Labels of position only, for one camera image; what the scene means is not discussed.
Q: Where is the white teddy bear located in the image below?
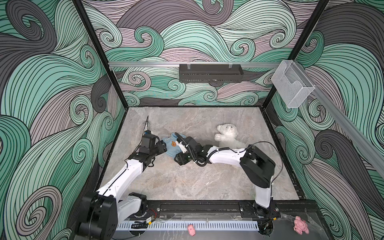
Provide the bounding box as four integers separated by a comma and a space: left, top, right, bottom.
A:
214, 124, 247, 149

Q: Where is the pink plush toy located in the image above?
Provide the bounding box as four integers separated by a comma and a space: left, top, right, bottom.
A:
294, 216, 310, 235

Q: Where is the light blue teddy hoodie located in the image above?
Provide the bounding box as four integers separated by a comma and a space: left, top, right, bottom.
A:
162, 133, 183, 159

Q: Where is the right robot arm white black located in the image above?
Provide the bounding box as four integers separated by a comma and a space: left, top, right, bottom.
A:
174, 133, 276, 209

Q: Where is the aluminium rail right wall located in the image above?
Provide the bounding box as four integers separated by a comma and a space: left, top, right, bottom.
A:
298, 64, 384, 176

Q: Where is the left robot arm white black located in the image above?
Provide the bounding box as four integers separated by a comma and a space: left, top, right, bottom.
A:
71, 130, 167, 240

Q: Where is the aluminium rail wall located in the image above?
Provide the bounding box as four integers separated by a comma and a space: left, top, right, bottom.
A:
298, 64, 384, 176
108, 61, 281, 69

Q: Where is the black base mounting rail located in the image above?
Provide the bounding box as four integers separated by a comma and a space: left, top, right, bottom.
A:
128, 200, 319, 220

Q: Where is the white slotted cable duct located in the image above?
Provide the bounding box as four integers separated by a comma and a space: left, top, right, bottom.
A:
115, 220, 260, 232

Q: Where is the clear acrylic wall holder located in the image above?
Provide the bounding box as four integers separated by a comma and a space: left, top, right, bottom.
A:
272, 60, 315, 109

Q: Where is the black wall-mounted tray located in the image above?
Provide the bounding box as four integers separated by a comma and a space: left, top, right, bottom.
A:
179, 64, 244, 84

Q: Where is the small pink toy piece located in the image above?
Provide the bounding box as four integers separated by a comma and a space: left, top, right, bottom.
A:
187, 225, 196, 237

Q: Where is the aluminium rail back wall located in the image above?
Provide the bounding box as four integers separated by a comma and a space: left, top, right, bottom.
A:
108, 61, 281, 69

